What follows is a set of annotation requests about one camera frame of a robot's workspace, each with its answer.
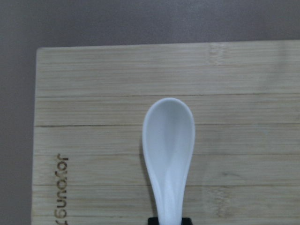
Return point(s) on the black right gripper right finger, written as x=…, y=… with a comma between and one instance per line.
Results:
x=186, y=221

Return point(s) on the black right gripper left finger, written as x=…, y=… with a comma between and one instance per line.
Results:
x=153, y=221

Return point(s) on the white ceramic spoon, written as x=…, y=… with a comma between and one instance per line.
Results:
x=168, y=139

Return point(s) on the bamboo cutting board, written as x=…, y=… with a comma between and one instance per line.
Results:
x=88, y=166

